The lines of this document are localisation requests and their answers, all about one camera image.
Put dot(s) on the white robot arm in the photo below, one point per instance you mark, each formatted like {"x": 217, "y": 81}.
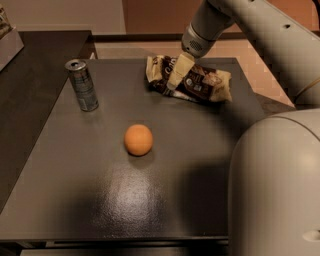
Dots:
{"x": 274, "y": 177}

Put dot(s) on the silver drink can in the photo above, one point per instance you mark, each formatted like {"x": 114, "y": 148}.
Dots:
{"x": 82, "y": 84}

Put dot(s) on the grey box with snacks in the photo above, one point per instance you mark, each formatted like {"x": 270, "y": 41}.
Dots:
{"x": 10, "y": 40}

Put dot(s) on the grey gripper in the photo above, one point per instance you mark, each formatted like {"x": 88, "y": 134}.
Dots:
{"x": 194, "y": 44}

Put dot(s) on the orange fruit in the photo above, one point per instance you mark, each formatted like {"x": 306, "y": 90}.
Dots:
{"x": 138, "y": 140}

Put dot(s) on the brown chip bag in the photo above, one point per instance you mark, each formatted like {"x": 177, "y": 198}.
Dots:
{"x": 201, "y": 84}

